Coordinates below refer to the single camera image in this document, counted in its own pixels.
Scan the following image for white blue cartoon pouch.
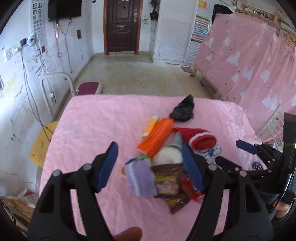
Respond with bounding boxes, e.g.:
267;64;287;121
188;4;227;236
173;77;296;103
197;145;222;162

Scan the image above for red cartoon snack packet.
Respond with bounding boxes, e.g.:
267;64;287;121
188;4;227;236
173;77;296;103
180;175;205;203

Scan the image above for red knitted sock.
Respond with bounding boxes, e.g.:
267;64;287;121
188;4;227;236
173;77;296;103
174;128;217;151

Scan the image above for brown snack wrapper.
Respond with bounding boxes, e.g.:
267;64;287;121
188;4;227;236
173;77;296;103
151;163;190;215

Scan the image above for black plastic bag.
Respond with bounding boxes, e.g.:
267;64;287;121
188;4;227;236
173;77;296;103
169;94;194;123

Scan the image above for white paper ball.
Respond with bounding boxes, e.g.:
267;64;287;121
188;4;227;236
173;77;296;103
151;146;183;166

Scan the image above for orange tube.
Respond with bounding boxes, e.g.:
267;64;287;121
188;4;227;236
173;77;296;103
142;115;159;138

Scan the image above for orange cardboard box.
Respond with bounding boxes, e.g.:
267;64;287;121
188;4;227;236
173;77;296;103
137;118;174;159

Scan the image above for person's right hand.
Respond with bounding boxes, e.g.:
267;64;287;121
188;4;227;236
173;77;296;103
273;201;291;219

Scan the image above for person's left hand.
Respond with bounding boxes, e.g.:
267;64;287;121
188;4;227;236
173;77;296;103
113;227;142;241

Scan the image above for white slatted chair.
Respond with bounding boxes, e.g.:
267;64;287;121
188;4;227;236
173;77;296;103
256;104;284;140

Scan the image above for yellow plastic chair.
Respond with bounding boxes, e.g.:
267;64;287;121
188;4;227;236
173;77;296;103
30;121;58;168

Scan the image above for pink tree pattern curtain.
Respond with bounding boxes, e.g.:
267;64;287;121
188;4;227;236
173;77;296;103
194;13;295;131

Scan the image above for pink bed sheet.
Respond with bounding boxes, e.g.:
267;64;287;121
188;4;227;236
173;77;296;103
40;94;261;240

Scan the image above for small doormat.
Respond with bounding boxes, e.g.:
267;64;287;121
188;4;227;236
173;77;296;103
181;66;192;73

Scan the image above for purple bathroom scale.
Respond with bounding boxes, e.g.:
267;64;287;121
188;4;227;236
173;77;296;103
76;81;102;95

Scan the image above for white louvered wardrobe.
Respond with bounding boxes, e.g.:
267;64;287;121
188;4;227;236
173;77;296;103
153;0;197;63

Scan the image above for black hanging bags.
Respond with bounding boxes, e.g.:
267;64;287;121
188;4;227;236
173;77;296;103
149;0;160;21

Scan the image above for eye chart poster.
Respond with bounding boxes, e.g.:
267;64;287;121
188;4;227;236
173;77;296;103
30;0;48;56

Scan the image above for dark brown door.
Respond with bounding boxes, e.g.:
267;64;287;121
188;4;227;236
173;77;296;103
103;1;143;55

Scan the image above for colourful wall chart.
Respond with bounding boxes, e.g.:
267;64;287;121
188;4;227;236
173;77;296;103
191;15;211;43

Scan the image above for white metal chair frame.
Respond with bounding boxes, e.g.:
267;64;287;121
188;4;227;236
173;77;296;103
41;72;76;117

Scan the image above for black wall television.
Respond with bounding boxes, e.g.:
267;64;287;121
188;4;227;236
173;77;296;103
48;0;82;22

